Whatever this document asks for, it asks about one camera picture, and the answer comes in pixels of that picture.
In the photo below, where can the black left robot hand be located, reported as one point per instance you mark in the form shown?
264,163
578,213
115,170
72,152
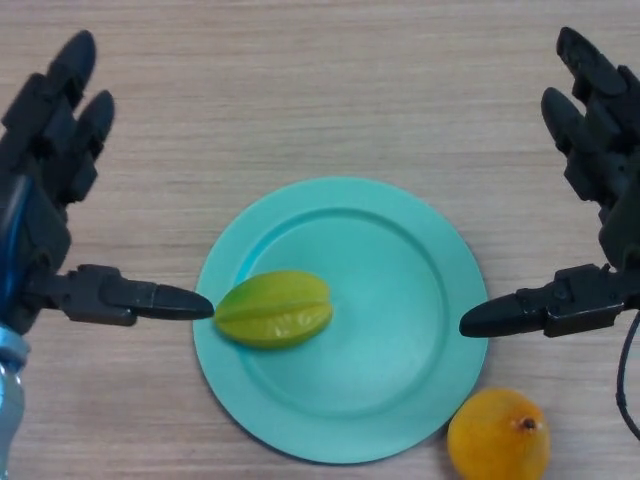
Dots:
35,220

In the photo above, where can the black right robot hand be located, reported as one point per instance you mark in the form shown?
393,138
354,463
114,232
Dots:
602,150

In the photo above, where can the yellow green starfruit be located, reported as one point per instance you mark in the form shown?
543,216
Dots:
275,312

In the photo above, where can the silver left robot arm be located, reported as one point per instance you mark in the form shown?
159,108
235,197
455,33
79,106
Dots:
10,395

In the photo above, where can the teal green round plate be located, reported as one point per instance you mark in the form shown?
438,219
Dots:
380,280

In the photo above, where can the orange round fruit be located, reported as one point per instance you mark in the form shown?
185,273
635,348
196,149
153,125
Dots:
495,440

